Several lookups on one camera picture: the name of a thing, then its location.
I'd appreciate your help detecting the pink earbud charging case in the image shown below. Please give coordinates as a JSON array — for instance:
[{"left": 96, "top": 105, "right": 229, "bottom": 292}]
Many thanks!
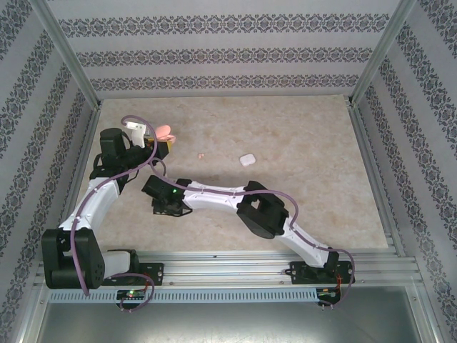
[{"left": 154, "top": 124, "right": 179, "bottom": 143}]

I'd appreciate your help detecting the black arm base mounting plate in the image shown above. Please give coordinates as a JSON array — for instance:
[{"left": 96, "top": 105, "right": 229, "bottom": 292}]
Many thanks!
[
  {"left": 288, "top": 260, "right": 353, "bottom": 286},
  {"left": 101, "top": 262, "right": 165, "bottom": 287}
]

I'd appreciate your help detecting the grey metal sheet panel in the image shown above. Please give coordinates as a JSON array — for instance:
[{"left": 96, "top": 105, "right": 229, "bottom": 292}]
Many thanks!
[{"left": 35, "top": 302, "right": 438, "bottom": 343}]

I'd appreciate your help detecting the aluminium side rail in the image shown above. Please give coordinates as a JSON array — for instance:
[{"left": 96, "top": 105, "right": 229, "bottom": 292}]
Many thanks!
[
  {"left": 348, "top": 103, "right": 406, "bottom": 258},
  {"left": 49, "top": 103, "right": 104, "bottom": 262}
]

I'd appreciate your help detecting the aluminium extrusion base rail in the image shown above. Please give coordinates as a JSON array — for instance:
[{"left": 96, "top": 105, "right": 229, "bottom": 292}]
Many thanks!
[{"left": 34, "top": 249, "right": 419, "bottom": 291}]

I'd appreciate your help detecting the aluminium frame post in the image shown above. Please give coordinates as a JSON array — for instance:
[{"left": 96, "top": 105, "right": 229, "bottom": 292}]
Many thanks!
[
  {"left": 351, "top": 0, "right": 418, "bottom": 106},
  {"left": 34, "top": 0, "right": 103, "bottom": 109}
]

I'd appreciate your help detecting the grey slotted cable duct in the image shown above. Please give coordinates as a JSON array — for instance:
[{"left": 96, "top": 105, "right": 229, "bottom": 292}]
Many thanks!
[{"left": 47, "top": 289, "right": 319, "bottom": 304}]

